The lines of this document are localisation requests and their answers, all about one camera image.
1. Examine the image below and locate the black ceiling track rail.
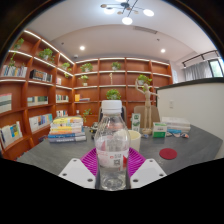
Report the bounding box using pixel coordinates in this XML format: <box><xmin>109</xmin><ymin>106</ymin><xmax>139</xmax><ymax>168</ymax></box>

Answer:
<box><xmin>182</xmin><ymin>49</ymin><xmax>221</xmax><ymax>68</ymax></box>

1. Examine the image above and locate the tan chair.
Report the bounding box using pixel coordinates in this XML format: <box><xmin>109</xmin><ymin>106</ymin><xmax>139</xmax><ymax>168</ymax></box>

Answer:
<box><xmin>138</xmin><ymin>105</ymin><xmax>161</xmax><ymax>129</ymax></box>

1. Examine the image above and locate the green white box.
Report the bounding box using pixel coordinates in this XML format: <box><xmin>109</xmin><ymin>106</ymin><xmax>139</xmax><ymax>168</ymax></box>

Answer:
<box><xmin>152</xmin><ymin>121</ymin><xmax>168</xmax><ymax>139</ymax></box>

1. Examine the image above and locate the grey curtain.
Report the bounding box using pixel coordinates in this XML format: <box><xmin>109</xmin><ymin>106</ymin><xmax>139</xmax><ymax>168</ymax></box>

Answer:
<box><xmin>183</xmin><ymin>60</ymin><xmax>214</xmax><ymax>82</ymax></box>

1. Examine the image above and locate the small green white carton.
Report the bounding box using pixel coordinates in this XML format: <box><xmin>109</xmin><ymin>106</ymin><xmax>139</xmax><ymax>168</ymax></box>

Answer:
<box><xmin>131</xmin><ymin>112</ymin><xmax>142</xmax><ymax>134</ymax></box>

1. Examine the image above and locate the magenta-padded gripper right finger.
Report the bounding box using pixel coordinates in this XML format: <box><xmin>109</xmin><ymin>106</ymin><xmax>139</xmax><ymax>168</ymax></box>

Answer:
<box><xmin>127</xmin><ymin>147</ymin><xmax>168</xmax><ymax>190</ymax></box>

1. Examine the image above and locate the stack of white books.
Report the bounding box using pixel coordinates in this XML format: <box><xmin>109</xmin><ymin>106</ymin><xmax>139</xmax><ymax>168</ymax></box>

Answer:
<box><xmin>160</xmin><ymin>116</ymin><xmax>192</xmax><ymax>134</ymax></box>

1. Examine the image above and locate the flat round red coaster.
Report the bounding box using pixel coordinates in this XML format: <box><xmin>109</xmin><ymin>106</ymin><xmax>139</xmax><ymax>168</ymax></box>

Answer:
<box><xmin>158</xmin><ymin>147</ymin><xmax>178</xmax><ymax>161</ymax></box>

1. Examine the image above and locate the wooden shelf unit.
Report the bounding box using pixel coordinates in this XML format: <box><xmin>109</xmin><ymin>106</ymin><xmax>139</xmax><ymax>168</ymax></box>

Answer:
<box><xmin>0</xmin><ymin>29</ymin><xmax>174</xmax><ymax>161</ymax></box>

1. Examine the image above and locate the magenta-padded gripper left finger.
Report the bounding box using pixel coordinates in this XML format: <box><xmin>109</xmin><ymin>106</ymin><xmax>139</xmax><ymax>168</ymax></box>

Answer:
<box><xmin>58</xmin><ymin>147</ymin><xmax>99</xmax><ymax>190</ymax></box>

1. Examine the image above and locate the window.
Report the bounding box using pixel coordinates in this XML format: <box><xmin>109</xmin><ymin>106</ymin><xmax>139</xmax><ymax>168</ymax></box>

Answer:
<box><xmin>208</xmin><ymin>58</ymin><xmax>224</xmax><ymax>79</ymax></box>

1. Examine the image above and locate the clear plastic water bottle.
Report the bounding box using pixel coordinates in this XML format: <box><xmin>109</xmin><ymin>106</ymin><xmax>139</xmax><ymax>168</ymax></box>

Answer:
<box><xmin>94</xmin><ymin>99</ymin><xmax>132</xmax><ymax>192</ymax></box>

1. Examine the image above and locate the ceiling air vent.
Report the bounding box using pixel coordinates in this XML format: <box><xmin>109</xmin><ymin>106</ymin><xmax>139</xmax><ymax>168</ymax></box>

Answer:
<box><xmin>133</xmin><ymin>25</ymin><xmax>158</xmax><ymax>35</ymax></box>

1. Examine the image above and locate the wooden artist mannequin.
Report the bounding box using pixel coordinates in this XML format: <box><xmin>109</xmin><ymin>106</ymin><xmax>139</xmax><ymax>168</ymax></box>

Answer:
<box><xmin>134</xmin><ymin>79</ymin><xmax>160</xmax><ymax>136</ymax></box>

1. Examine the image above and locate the stack of colourful books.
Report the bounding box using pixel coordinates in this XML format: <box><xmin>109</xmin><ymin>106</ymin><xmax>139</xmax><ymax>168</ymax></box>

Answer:
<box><xmin>47</xmin><ymin>115</ymin><xmax>88</xmax><ymax>144</ymax></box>

